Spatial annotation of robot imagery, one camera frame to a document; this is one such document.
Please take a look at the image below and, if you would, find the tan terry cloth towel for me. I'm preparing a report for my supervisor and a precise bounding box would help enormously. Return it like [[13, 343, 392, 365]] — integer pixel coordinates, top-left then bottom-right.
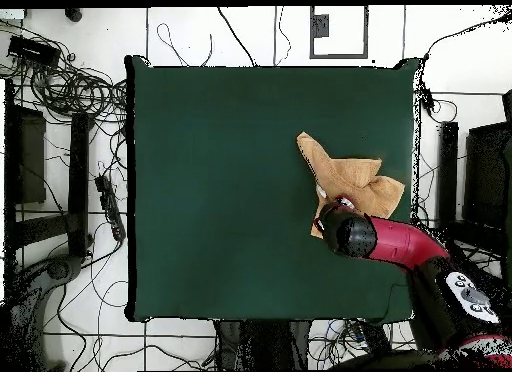
[[296, 131, 406, 239]]

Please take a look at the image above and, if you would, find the flat black box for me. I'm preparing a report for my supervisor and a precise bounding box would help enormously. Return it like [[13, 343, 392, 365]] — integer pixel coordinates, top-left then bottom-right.
[[7, 34, 62, 67]]

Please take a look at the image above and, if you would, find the dark green table cloth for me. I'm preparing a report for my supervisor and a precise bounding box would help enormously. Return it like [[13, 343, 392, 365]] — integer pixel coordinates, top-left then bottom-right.
[[125, 54, 421, 324]]

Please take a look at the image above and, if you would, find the black metal stand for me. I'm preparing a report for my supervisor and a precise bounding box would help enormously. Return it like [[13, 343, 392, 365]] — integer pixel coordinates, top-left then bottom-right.
[[213, 319, 312, 371]]

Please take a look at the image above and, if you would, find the black upright bar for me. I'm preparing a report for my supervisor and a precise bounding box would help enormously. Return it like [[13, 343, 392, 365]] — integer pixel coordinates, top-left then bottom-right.
[[437, 121, 460, 229]]

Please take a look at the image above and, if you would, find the dark cabinet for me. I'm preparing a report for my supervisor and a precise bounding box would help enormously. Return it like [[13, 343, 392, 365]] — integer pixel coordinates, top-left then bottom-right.
[[463, 122, 512, 233]]

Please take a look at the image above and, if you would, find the long black power strip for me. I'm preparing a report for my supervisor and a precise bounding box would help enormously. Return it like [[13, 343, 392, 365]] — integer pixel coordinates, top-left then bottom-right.
[[94, 174, 127, 242]]

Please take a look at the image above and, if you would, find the black T-shaped floor stand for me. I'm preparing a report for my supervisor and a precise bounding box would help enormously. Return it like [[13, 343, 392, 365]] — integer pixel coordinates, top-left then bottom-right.
[[15, 112, 94, 258]]

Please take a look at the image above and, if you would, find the dark brown box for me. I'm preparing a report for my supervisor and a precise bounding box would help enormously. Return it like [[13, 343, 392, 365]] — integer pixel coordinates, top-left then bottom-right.
[[3, 103, 47, 205]]

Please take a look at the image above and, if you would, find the grey chair base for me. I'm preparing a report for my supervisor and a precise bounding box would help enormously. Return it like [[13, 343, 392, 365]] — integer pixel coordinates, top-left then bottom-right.
[[0, 254, 83, 371]]

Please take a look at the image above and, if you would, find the black strip among cables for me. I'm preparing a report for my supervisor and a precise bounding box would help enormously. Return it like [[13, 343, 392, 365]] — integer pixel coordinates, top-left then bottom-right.
[[357, 321, 392, 354]]

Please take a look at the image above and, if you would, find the grey rectangular floor frame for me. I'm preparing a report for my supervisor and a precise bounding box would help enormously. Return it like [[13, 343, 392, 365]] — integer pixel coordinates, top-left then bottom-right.
[[308, 5, 370, 60]]

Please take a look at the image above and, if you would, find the tangled black cable bundle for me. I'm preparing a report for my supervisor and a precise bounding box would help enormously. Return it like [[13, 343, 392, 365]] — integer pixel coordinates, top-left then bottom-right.
[[0, 19, 129, 127]]

